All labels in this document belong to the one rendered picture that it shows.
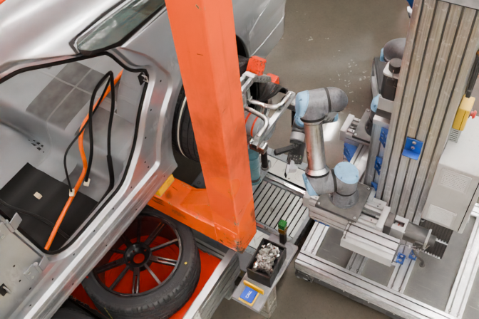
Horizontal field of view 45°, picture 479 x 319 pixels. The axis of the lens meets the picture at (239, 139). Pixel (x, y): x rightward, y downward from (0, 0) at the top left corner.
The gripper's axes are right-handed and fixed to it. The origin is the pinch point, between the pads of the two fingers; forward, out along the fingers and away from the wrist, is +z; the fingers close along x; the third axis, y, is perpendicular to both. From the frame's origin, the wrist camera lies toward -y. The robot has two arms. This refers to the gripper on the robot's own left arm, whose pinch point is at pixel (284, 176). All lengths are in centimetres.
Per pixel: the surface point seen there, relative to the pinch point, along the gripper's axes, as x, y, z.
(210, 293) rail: 19, -26, 69
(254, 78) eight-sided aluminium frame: -4, -27, -48
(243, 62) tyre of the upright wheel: -3, -35, -56
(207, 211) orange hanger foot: -3.9, -35.9, 26.6
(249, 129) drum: 7.5, -24.1, -22.4
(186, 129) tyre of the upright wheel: -4, -56, -13
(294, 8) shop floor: 184, -18, -171
